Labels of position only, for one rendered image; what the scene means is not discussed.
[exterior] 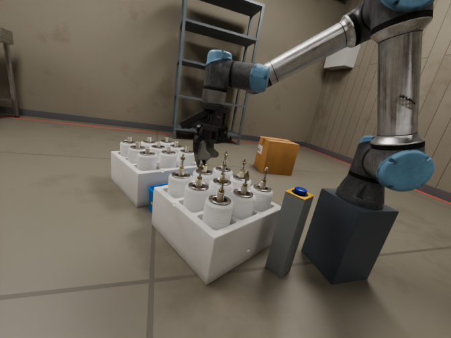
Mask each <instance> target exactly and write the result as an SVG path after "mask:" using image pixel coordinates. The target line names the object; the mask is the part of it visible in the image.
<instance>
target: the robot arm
mask: <svg viewBox="0 0 451 338"><path fill-rule="evenodd" d="M434 1H435V0H364V1H363V2H362V3H361V4H360V5H359V6H358V7H356V8H355V9H353V10H352V11H351V12H349V13H347V14H346V15H344V16H343V17H342V18H341V20H340V22H338V23H337V24H335V25H333V26H332V27H329V28H328V29H326V30H324V31H322V32H321V33H319V34H317V35H315V36H313V37H312V38H309V39H308V40H306V41H304V42H303V43H301V44H299V45H297V46H295V47H294V48H292V49H290V50H288V51H286V52H285V53H283V54H281V55H280V56H277V57H276V58H274V59H272V60H270V61H268V62H267V63H265V64H263V65H262V64H259V63H258V64H253V63H247V62H237V61H234V60H232V55H231V54H230V53H229V52H226V51H223V50H210V51H209V53H208V55H207V63H206V65H205V79H204V85H203V94H202V100H201V101H202V102H203V103H202V106H201V107H202V108H206V109H204V110H202V111H200V112H198V113H196V114H195V115H193V116H191V117H189V118H186V119H185V120H184V121H182V122H180V125H181V128H182V129H191V128H192V127H193V126H195V125H197V124H198V126H197V128H196V132H195V136H194V139H193V153H194V157H195V162H196V165H197V167H198V168H199V165H200V160H202V162H203V165H204V166H205V165H206V163H207V161H208V160H209V159H210V158H216V157H218V156H219V153H218V151H217V150H215V148H214V144H220V143H224V142H226V140H227V135H228V127H227V125H226V124H225V118H226V113H229V109H227V108H224V107H223V105H225V101H226V93H227V89H228V87H230V88H234V89H242V90H245V91H247V92H248V93H250V94H253V95H256V94H258V93H263V92H264V91H265V90H266V88H268V87H270V86H272V85H273V84H275V83H277V82H279V81H281V80H283V79H285V78H287V77H289V76H291V75H293V74H295V73H297V72H299V71H300V70H303V69H304V68H307V67H308V66H311V65H312V64H315V63H316V62H319V61H320V60H323V59H324V58H326V57H328V56H330V55H332V54H334V53H336V52H338V51H340V50H342V49H344V48H346V47H349V48H353V47H355V46H357V45H359V44H361V43H363V42H366V41H368V40H373V41H375V42H376V43H377V44H378V74H377V136H371V135H366V136H364V137H362V138H361V139H360V142H359V143H358V145H357V146H358V147H357V150H356V153H355V155H354V158H353V161H352V164H351V166H350V169H349V172H348V175H347V176H346V177H345V179H343V181H342V182H341V183H340V185H339V186H338V187H337V190H336V194H337V195H338V196H339V197H340V198H341V199H344V200H345V201H348V202H349V203H352V204H354V205H358V206H360V207H364V208H367V209H382V207H383V205H384V203H385V187H387V188H389V189H391V190H395V191H400V192H405V191H410V190H415V189H417V188H419V187H420V186H422V185H423V184H425V183H426V182H427V181H428V180H429V179H430V178H431V177H432V175H433V173H434V162H433V160H432V159H431V158H430V157H429V156H428V155H427V154H426V153H425V138H424V137H422V136H421V135H420V134H418V132H417V128H418V115H419V91H420V78H421V53H422V40H423V30H424V29H425V28H426V26H427V25H428V24H429V23H430V22H431V21H432V20H433V12H434ZM224 125H225V126H224ZM202 140H205V141H204V142H201V141H202Z"/></svg>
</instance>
